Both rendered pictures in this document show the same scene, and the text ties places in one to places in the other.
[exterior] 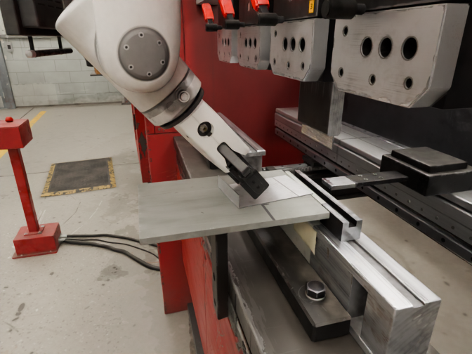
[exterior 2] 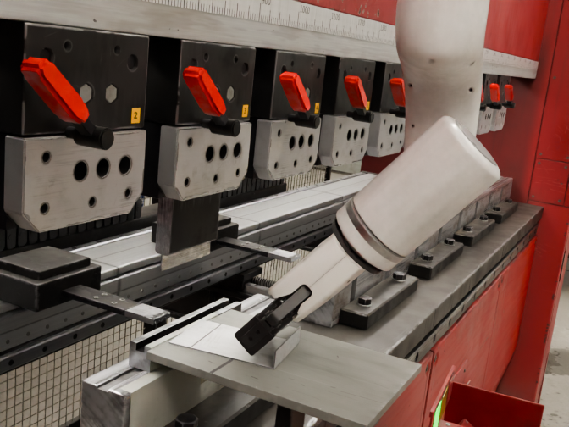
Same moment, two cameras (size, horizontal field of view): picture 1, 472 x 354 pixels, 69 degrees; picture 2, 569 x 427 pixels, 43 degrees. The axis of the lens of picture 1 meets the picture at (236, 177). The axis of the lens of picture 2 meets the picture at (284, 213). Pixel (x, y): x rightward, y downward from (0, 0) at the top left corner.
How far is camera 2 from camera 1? 1.20 m
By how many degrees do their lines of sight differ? 127
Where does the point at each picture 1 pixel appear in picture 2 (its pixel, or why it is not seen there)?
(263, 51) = (139, 175)
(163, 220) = (385, 367)
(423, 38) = (315, 135)
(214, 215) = (331, 349)
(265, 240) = (224, 416)
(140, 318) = not seen: outside the picture
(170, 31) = not seen: hidden behind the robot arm
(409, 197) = (27, 329)
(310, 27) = (247, 130)
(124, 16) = not seen: hidden behind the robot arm
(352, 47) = (284, 144)
